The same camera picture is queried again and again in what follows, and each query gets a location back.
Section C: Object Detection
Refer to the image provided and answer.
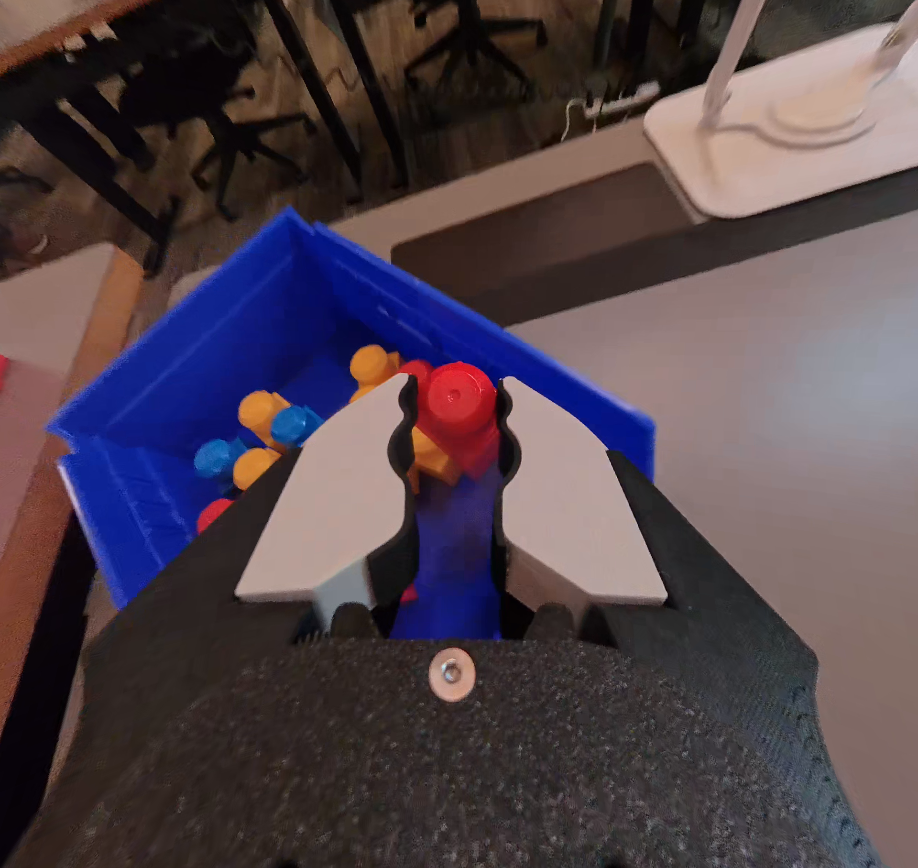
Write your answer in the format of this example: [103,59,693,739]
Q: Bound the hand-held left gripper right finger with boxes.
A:
[491,375,670,618]

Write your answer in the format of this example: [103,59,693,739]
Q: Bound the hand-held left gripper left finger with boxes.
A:
[235,373,421,634]

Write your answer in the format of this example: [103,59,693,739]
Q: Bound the pile of mega blocks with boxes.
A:
[194,344,463,535]

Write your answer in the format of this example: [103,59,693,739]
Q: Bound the red mega block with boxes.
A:
[416,361,501,478]

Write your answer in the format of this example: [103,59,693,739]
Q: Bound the blue plastic bin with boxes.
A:
[46,207,657,639]

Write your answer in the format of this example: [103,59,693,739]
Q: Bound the grey wood-edged side table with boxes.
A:
[0,242,144,733]

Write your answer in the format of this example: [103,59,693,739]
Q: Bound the white power strip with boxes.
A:
[584,82,662,121]

